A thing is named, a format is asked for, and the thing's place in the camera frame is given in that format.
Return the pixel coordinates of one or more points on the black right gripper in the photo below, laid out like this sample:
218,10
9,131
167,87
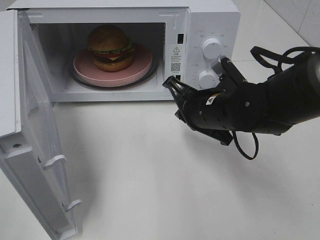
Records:
215,112

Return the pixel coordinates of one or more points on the white round knob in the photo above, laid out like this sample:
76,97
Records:
212,47
207,79

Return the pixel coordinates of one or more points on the burger with lettuce and cheese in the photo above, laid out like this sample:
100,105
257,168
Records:
111,48

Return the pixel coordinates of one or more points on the pink round plate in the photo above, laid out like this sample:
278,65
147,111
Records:
121,71

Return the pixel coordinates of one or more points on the white microwave door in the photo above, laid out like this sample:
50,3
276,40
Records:
31,156

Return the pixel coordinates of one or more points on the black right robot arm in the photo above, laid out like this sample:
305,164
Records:
288,97

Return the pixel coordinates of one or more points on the glass microwave turntable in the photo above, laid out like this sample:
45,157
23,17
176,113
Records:
152,70

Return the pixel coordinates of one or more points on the white microwave oven body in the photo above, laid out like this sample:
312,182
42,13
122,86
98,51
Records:
173,30

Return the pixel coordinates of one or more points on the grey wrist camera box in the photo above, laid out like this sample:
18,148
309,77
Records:
224,68

